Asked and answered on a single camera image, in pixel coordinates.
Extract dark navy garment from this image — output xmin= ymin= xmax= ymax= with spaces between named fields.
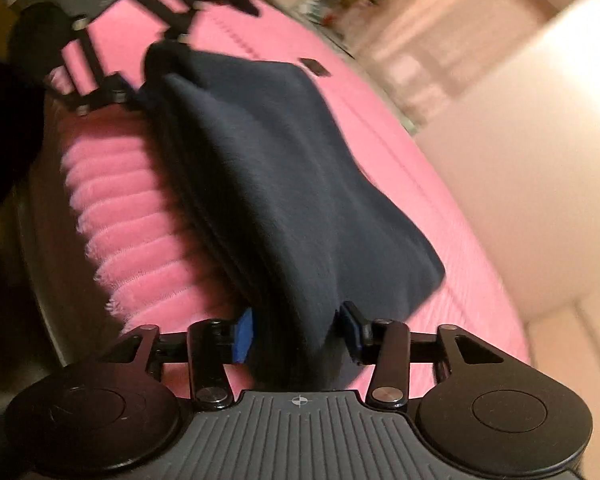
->
xmin=140 ymin=42 xmax=447 ymax=391

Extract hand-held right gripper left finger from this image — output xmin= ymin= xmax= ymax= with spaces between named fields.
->
xmin=97 ymin=307 xmax=255 ymax=410

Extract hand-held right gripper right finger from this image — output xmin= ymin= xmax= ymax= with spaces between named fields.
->
xmin=339 ymin=301 xmax=506 ymax=410

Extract pink ribbed blanket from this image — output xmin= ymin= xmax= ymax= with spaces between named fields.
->
xmin=42 ymin=0 xmax=531 ymax=401

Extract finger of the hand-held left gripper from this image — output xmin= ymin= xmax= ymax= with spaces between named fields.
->
xmin=121 ymin=0 xmax=203 ymax=45
xmin=42 ymin=17 xmax=143 ymax=117

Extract black smartphone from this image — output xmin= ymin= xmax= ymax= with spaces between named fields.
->
xmin=300 ymin=58 xmax=331 ymax=78

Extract pink curtains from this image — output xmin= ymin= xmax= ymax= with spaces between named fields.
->
xmin=375 ymin=0 xmax=556 ymax=126

